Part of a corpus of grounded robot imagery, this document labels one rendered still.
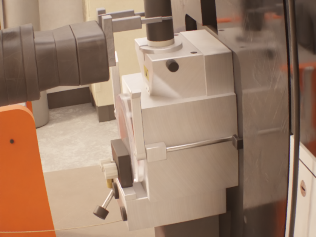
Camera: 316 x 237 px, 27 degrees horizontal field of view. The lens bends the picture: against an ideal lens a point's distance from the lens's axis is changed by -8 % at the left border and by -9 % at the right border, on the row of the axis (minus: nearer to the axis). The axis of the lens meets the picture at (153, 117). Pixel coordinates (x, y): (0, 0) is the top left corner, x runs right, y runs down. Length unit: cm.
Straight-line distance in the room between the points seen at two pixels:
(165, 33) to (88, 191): 106
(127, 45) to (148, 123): 322
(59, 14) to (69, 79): 352
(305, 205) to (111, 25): 25
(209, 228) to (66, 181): 105
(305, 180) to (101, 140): 330
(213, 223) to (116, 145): 13
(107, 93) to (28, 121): 289
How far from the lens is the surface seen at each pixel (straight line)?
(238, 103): 65
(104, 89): 391
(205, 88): 65
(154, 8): 65
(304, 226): 50
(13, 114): 103
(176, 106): 64
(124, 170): 68
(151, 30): 65
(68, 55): 62
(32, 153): 105
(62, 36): 64
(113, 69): 73
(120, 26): 64
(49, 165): 355
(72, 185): 172
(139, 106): 62
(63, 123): 404
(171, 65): 63
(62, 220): 156
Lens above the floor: 148
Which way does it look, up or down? 22 degrees down
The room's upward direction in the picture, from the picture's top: 5 degrees counter-clockwise
